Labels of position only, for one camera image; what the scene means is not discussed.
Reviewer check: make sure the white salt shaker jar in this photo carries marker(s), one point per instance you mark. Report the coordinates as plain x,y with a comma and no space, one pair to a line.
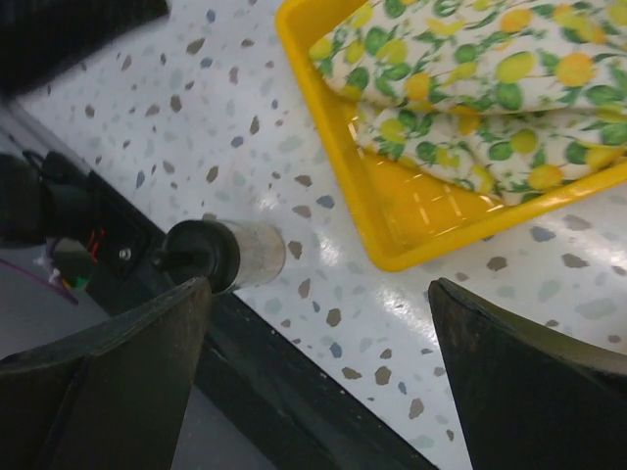
231,255

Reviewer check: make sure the yellow plastic tray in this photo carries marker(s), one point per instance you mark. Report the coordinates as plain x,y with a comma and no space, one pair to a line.
404,217

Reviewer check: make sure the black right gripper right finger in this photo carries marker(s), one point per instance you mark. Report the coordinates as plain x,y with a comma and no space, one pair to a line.
528,397

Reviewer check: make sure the lemon print cloth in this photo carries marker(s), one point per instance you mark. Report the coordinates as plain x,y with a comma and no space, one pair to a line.
508,99

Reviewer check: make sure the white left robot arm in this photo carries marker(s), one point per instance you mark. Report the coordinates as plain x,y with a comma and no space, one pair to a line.
40,40

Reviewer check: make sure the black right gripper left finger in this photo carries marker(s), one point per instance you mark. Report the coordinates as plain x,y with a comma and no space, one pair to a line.
112,396

